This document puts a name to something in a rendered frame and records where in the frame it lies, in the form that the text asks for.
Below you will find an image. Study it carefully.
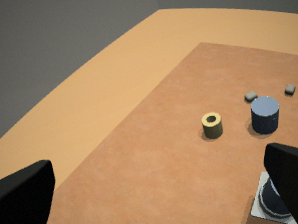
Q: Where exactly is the grey pebble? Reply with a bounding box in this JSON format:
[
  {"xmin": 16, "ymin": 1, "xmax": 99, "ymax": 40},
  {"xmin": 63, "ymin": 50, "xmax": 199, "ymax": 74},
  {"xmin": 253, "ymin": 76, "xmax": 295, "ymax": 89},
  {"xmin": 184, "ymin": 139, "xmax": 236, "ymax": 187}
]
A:
[
  {"xmin": 285, "ymin": 84, "xmax": 295, "ymax": 96},
  {"xmin": 243, "ymin": 91, "xmax": 258, "ymax": 103}
]

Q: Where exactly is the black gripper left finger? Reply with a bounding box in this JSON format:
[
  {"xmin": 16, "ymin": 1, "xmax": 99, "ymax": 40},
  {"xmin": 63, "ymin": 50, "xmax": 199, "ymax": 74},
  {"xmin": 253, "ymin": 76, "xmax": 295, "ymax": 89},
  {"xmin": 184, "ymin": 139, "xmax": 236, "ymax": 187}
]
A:
[{"xmin": 0, "ymin": 160, "xmax": 56, "ymax": 224}]

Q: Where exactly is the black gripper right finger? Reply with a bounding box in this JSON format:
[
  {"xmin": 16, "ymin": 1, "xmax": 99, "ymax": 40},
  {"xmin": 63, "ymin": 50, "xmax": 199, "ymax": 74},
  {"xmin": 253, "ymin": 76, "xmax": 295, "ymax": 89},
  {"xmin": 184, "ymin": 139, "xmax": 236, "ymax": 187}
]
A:
[{"xmin": 263, "ymin": 143, "xmax": 298, "ymax": 224}]

